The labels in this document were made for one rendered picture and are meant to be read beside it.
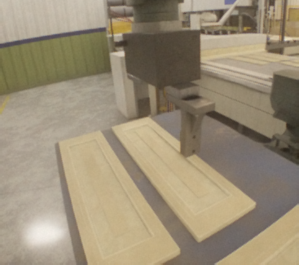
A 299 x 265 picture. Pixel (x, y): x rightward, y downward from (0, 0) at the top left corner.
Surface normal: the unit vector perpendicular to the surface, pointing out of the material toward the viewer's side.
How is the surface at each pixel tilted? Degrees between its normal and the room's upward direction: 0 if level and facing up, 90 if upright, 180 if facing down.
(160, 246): 0
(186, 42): 90
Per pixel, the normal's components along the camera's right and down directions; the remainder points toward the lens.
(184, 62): 0.43, 0.34
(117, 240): 0.01, -0.83
